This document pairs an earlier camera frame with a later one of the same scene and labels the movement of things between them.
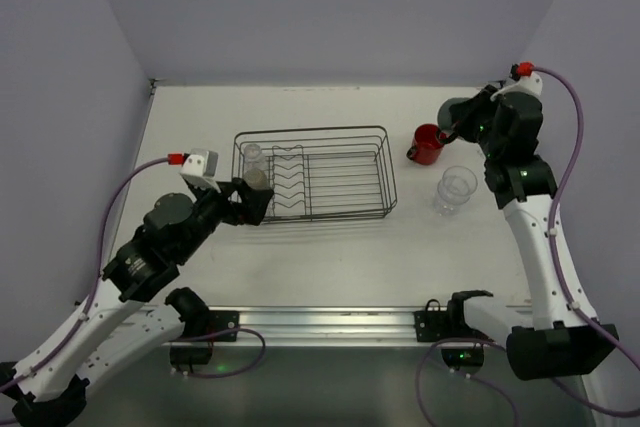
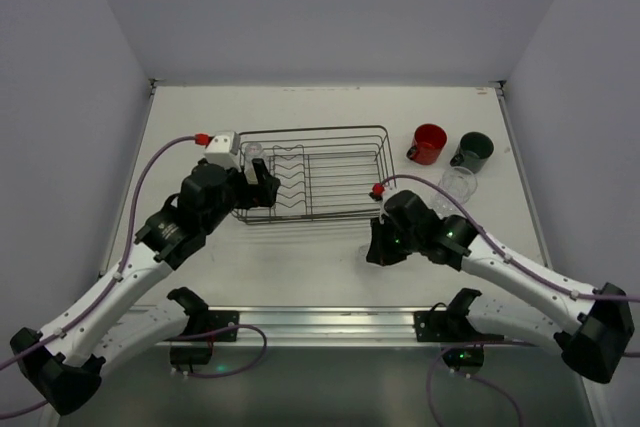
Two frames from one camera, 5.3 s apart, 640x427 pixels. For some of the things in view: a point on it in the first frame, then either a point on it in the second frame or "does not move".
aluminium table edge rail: (332, 325) does not move
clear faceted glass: (457, 184) does not move
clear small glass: (253, 158) does not move
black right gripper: (463, 114) to (382, 245)
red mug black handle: (427, 144) does not move
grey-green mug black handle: (445, 119) to (474, 151)
